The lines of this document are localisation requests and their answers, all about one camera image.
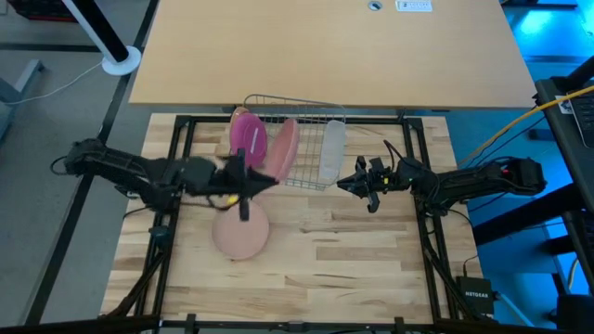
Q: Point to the black crossbar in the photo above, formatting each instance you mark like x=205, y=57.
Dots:
x=69, y=325

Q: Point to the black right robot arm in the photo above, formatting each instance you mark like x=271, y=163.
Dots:
x=478, y=178

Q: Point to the orange brown plastic plate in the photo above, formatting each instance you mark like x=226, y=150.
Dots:
x=236, y=115

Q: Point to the light wooden desk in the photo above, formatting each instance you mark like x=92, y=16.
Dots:
x=325, y=55

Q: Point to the small black adapter box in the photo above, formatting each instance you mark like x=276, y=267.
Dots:
x=160, y=236

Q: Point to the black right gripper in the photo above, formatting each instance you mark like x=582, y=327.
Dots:
x=390, y=178

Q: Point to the black network switch box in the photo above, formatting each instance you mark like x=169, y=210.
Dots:
x=475, y=294

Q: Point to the dark crate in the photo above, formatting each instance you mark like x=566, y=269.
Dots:
x=42, y=9

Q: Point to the black white pole stand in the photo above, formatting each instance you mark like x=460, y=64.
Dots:
x=111, y=46

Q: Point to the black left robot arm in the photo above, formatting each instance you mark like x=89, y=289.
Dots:
x=116, y=164

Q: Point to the black aluminium table frame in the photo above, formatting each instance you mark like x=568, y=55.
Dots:
x=429, y=260

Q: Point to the black equipment cart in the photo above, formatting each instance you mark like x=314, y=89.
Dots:
x=580, y=139

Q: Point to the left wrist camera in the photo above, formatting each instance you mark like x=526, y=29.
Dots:
x=244, y=211

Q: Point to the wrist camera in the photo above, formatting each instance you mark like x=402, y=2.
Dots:
x=244, y=211
x=373, y=203

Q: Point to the grey furniture leg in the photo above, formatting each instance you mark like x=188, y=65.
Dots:
x=18, y=88

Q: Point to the clear plastic plate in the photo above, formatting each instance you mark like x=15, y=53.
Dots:
x=331, y=148

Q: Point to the peach pink plastic plate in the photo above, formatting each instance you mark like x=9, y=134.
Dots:
x=241, y=236

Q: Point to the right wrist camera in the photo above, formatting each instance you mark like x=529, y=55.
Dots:
x=373, y=203

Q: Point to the magenta plastic plate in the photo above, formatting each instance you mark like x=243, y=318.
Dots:
x=248, y=139

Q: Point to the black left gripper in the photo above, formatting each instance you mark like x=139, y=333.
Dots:
x=204, y=176

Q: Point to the white desk outlet plate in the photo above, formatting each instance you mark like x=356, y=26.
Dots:
x=414, y=5

